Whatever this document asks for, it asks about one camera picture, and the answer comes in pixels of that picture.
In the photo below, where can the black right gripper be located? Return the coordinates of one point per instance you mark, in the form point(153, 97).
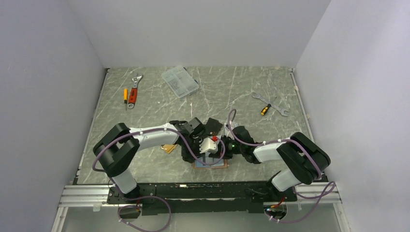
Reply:
point(225, 139)

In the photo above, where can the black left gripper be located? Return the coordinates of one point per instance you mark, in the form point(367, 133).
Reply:
point(187, 157)

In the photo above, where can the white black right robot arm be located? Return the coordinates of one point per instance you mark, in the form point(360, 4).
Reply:
point(304, 159)

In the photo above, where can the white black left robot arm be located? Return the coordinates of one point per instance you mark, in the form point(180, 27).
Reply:
point(116, 150)

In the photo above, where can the black card stack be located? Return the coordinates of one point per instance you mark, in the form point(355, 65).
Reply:
point(213, 127)

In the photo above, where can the yellow black screwdriver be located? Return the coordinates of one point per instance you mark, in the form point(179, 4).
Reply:
point(267, 107)

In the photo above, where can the clear plastic screw box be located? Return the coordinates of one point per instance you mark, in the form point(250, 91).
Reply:
point(180, 81)

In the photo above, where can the silver open end wrench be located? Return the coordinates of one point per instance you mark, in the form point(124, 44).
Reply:
point(282, 111)

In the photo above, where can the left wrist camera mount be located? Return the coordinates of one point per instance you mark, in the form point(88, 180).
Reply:
point(209, 145)

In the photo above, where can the red handled adjustable wrench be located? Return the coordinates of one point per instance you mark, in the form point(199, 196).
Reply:
point(134, 92)

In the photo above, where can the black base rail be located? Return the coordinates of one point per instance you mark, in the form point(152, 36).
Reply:
point(202, 197)

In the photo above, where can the small yellow handled screwdriver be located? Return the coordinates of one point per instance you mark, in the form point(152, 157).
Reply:
point(125, 97)

